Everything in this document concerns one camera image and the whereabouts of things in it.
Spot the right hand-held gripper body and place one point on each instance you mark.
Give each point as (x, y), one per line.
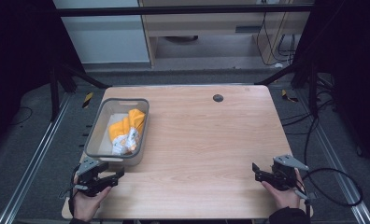
(286, 172)

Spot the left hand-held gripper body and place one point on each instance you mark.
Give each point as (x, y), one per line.
(87, 166)

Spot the person's right hand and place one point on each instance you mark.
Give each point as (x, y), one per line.
(284, 197)

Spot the person's left hand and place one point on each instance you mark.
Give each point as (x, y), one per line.
(88, 205)

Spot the grey plastic basket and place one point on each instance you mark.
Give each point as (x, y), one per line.
(100, 146)

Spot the yellow and white cloth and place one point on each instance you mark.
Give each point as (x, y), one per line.
(127, 130)

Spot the yellow black striped tape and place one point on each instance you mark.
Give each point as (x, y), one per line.
(87, 99)
(288, 96)

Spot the dark round table grommet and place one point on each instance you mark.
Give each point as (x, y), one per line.
(218, 98)

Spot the black metal stand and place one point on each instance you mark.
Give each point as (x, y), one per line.
(64, 81)
(301, 77)

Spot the black curtain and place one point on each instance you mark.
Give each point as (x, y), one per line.
(351, 74)
(21, 62)

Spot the white cabinet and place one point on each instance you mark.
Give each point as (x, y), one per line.
(111, 43)

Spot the light wooden desk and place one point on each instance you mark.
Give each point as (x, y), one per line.
(205, 23)

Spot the aluminium floor rail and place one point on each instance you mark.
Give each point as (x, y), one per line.
(335, 161)
(33, 158)

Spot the black metal frame bar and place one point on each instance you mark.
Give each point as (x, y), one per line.
(173, 10)

